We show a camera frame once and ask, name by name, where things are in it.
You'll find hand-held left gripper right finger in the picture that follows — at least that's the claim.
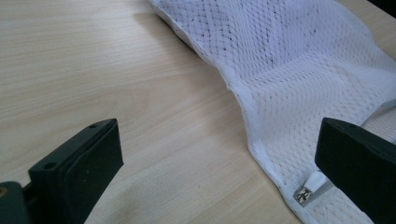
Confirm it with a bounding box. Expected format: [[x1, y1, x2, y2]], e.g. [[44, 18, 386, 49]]
[[315, 117, 396, 224]]

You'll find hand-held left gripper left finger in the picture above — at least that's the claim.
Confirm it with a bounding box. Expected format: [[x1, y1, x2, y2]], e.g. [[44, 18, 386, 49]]
[[21, 118, 124, 224]]

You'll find white mesh laundry bag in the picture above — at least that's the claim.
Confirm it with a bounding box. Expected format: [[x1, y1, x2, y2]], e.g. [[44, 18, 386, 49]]
[[148, 0, 396, 224]]

